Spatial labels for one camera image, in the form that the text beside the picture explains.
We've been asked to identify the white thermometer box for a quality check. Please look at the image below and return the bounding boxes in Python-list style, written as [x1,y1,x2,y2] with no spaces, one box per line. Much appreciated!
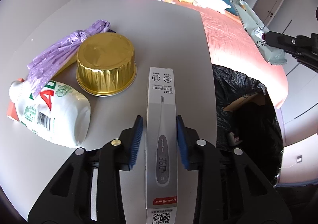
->
[145,67,178,224]

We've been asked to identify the orange red small box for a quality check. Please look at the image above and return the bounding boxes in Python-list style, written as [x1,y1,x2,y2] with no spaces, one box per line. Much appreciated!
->
[7,78,25,122]

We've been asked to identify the black trash bag bin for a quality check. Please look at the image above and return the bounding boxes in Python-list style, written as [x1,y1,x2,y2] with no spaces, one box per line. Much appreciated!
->
[212,64,283,185]

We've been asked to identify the cardboard piece in bin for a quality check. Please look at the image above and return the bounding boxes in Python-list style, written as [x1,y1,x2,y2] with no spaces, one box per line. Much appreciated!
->
[223,93,265,112]

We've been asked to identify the pink bed sheet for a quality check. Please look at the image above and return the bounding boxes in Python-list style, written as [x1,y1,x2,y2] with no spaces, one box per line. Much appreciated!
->
[174,0,288,108]

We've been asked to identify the gold foil container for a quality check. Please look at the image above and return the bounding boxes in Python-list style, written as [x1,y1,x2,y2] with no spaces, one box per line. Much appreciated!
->
[76,32,136,97]

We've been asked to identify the white milk bottle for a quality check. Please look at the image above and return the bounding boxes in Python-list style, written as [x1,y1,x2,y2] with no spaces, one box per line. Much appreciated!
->
[9,80,91,148]

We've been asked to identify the yellow paper piece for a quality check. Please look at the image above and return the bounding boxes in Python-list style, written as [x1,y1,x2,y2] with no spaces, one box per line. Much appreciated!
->
[54,54,77,77]

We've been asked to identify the white goose plush toy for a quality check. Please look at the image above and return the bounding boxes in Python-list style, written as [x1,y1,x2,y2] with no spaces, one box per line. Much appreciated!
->
[192,0,231,14]

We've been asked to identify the purple plastic bag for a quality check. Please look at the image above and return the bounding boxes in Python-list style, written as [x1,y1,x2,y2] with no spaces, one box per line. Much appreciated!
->
[27,20,111,97]

